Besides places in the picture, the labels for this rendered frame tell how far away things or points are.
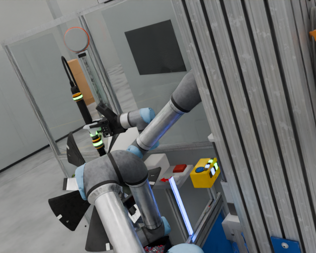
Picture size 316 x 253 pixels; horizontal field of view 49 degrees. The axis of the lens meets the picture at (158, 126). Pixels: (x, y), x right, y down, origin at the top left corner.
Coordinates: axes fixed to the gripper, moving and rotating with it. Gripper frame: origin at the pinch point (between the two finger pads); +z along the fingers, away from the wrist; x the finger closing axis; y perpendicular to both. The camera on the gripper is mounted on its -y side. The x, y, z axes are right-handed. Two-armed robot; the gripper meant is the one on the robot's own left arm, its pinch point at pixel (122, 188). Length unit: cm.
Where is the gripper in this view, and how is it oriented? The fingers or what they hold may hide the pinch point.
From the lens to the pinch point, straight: 173.6
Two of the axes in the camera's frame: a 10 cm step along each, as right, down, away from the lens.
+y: -9.0, 4.4, 0.1
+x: 4.2, 8.5, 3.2
